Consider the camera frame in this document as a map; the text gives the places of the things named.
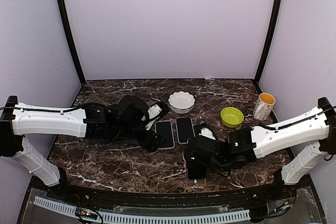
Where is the pink phone case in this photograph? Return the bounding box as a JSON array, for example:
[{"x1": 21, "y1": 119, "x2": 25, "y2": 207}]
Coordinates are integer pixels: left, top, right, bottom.
[{"x1": 155, "y1": 120, "x2": 175, "y2": 151}]

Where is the clear magsafe phone case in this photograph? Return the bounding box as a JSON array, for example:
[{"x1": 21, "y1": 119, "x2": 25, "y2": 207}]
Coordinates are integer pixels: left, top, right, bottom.
[{"x1": 185, "y1": 169, "x2": 206, "y2": 190}]

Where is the black phone case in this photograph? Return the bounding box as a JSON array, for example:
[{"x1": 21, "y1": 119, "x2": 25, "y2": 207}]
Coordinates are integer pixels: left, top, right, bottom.
[{"x1": 193, "y1": 123, "x2": 208, "y2": 137}]

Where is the lavender phone case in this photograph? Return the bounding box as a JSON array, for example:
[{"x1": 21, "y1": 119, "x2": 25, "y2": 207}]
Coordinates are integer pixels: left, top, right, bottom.
[{"x1": 175, "y1": 116, "x2": 196, "y2": 145}]

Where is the black smartphone silver edge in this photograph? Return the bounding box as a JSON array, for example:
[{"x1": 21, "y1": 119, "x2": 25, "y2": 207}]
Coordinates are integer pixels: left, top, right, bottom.
[{"x1": 176, "y1": 118, "x2": 195, "y2": 143}]

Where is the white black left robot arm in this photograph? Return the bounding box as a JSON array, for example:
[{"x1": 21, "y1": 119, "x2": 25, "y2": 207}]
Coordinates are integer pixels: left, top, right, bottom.
[{"x1": 1, "y1": 95, "x2": 169, "y2": 201}]

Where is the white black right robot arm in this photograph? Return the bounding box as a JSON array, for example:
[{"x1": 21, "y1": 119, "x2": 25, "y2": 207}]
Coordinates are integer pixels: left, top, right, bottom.
[{"x1": 184, "y1": 97, "x2": 335, "y2": 200}]

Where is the white scalloped bowl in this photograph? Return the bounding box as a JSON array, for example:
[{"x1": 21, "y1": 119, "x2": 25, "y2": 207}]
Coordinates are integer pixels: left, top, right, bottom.
[{"x1": 168, "y1": 91, "x2": 195, "y2": 114}]

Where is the green bowl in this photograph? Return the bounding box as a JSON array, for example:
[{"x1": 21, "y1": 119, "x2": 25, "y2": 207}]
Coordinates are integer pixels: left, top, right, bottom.
[{"x1": 221, "y1": 107, "x2": 244, "y2": 128}]

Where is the white mug yellow inside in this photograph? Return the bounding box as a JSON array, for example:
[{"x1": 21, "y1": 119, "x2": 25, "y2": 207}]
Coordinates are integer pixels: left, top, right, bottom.
[{"x1": 253, "y1": 93, "x2": 276, "y2": 121}]

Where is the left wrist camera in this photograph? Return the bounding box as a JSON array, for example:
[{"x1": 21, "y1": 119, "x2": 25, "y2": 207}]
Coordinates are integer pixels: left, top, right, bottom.
[{"x1": 141, "y1": 101, "x2": 170, "y2": 131}]

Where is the black front table rail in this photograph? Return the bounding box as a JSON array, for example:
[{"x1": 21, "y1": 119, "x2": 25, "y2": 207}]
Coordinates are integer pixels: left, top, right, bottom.
[{"x1": 28, "y1": 176, "x2": 313, "y2": 211}]

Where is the white slotted cable duct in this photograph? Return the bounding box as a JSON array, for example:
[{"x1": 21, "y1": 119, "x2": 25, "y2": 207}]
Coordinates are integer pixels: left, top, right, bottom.
[{"x1": 33, "y1": 196, "x2": 251, "y2": 223}]

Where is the black left corner post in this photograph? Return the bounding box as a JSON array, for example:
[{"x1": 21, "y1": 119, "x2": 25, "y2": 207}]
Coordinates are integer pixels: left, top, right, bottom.
[{"x1": 57, "y1": 0, "x2": 86, "y2": 86}]

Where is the black corner post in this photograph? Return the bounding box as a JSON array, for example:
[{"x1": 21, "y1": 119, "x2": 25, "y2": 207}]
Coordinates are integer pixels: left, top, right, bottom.
[
  {"x1": 254, "y1": 0, "x2": 281, "y2": 84},
  {"x1": 57, "y1": 0, "x2": 86, "y2": 86}
]

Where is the black right corner post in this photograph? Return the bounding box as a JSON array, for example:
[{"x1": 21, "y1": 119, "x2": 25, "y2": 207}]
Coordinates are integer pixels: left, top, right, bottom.
[{"x1": 254, "y1": 0, "x2": 281, "y2": 84}]

